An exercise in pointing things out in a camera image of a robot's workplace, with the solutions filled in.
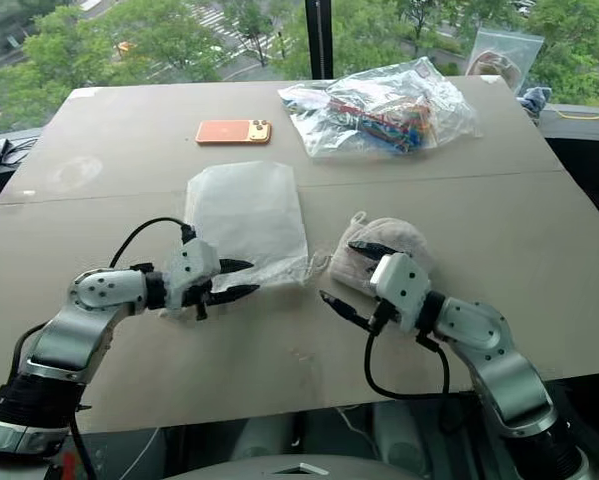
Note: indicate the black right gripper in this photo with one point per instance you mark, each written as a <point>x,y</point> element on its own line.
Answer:
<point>381,316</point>

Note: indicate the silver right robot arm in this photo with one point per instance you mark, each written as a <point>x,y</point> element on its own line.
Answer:
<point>484,327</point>

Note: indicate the blue crumpled cloth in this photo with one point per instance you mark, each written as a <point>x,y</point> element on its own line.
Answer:
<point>536,97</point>

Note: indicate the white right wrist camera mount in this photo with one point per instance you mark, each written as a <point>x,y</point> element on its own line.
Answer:
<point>404,280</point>

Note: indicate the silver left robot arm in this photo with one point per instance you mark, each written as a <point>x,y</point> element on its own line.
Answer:
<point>99,295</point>

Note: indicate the clear zip bag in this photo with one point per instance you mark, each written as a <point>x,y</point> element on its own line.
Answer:
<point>509,50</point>

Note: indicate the orange smartphone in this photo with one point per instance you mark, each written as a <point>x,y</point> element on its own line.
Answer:
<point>224,132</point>

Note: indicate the clear bag of colourful items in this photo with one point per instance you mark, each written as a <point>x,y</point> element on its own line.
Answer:
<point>379,120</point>

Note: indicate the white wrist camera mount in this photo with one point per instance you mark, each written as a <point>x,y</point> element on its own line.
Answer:
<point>191,262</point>
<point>404,280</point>

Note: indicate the black window mullion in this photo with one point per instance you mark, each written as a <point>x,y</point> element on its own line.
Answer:
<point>319,35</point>

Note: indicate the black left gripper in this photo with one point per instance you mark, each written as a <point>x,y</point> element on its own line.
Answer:
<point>204,292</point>

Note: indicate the grey rounded shape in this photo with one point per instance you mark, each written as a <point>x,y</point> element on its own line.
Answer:
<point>401,440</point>

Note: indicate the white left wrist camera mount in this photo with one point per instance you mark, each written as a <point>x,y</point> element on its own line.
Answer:
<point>191,262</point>

